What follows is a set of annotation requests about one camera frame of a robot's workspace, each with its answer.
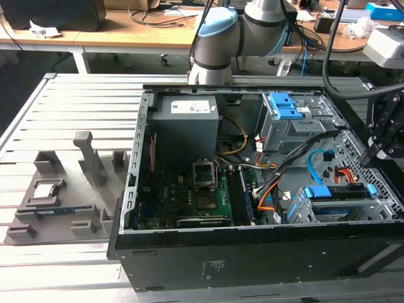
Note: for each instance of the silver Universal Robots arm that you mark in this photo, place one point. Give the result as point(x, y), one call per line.
point(252, 34)

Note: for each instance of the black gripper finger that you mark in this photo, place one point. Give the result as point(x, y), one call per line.
point(370, 156)

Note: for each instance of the large black box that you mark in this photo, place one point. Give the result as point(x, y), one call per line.
point(53, 15)

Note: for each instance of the crumpled white paper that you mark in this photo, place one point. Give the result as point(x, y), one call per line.
point(44, 30)

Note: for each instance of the white power strip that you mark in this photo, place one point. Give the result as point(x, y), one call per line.
point(285, 67)

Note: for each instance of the blue cardboard box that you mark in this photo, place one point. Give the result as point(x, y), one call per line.
point(385, 14)

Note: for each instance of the small black box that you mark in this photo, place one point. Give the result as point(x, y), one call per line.
point(324, 23)

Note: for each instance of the black graphics card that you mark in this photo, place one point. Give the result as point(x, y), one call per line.
point(202, 221)

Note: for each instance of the grey parts rack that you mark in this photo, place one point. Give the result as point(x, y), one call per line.
point(72, 195)

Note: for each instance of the green motherboard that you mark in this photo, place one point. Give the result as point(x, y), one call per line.
point(224, 199)

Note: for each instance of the white plastic bag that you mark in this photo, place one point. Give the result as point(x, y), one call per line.
point(356, 28)

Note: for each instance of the CPU socket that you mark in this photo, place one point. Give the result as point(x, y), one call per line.
point(206, 200)

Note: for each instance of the silver CPU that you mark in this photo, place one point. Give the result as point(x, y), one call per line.
point(44, 192)

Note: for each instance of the blue RAM stick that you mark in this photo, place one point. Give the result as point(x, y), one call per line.
point(63, 211)
point(247, 199)

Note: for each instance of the grey metal drive cage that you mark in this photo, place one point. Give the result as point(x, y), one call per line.
point(284, 132)

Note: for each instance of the grey power supply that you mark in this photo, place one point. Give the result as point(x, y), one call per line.
point(186, 132)

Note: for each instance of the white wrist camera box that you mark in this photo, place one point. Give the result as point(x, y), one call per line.
point(385, 47)

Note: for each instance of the wooden desk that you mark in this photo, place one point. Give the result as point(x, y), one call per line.
point(347, 47)
point(94, 34)

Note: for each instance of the grey metal disk bay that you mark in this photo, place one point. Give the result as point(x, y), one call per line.
point(383, 211)

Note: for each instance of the black RAM slot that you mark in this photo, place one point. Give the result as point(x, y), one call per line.
point(233, 199)

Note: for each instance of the black open PC case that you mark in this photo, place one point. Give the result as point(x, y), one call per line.
point(252, 265)

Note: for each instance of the blue drive latch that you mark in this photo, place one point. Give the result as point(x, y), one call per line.
point(281, 99)
point(290, 113)

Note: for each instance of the hard disk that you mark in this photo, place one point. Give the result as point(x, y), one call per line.
point(318, 191)

